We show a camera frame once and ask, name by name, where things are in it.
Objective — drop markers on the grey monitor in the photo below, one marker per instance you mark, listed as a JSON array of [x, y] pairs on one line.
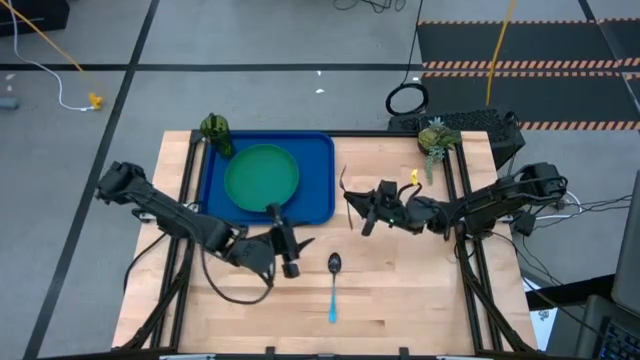
[[630, 250]]

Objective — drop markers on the right arm's black gripper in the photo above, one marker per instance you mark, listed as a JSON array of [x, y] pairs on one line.
[[402, 216]]

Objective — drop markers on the green translucent cup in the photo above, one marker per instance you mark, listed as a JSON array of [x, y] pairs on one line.
[[217, 131]]

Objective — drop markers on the succulent plant in black pot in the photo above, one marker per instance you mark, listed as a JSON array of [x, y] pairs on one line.
[[435, 140]]

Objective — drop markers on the left arm's black gripper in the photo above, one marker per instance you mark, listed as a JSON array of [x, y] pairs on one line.
[[255, 252]]

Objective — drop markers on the black floor box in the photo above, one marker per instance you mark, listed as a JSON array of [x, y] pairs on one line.
[[30, 15]]

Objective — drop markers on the green round plate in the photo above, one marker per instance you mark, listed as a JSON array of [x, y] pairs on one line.
[[260, 177]]

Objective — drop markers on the yellow tape tag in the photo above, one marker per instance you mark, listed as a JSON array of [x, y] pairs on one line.
[[414, 176]]

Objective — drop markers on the black mat with hazard stripes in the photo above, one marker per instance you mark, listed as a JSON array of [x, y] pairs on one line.
[[525, 45]]

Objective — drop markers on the blue plastic tray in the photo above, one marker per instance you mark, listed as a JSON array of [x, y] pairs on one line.
[[315, 165]]

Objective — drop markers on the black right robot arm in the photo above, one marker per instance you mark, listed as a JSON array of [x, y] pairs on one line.
[[500, 200]]

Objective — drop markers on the laptop keyboard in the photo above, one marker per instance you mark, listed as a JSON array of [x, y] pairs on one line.
[[615, 335]]

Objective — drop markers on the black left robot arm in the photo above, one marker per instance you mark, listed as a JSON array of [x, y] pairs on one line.
[[200, 230]]

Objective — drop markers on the black power adapter box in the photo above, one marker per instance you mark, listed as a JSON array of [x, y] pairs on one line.
[[525, 223]]

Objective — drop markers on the black aluminium table frame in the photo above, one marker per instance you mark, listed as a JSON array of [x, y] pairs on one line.
[[375, 134]]

